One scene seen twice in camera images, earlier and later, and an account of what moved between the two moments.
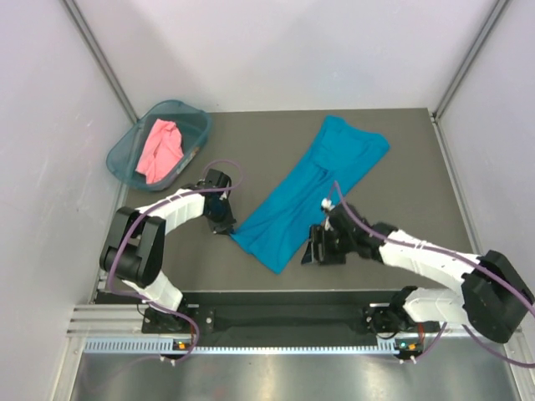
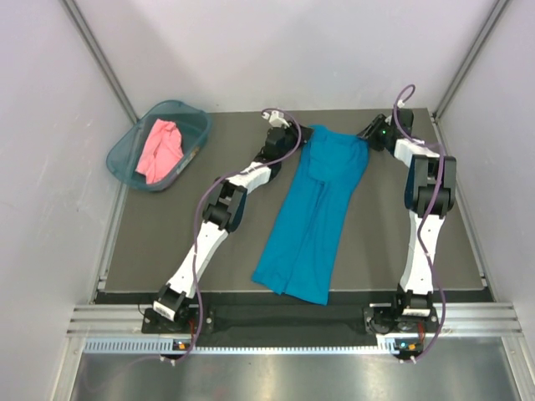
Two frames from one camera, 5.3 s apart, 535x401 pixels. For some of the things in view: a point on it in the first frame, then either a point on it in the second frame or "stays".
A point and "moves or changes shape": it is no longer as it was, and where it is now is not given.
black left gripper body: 221,219 -> 290,139
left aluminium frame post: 101,57 stays
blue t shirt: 277,233 moves or changes shape
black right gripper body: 333,249 -> 377,133
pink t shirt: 162,151 stays
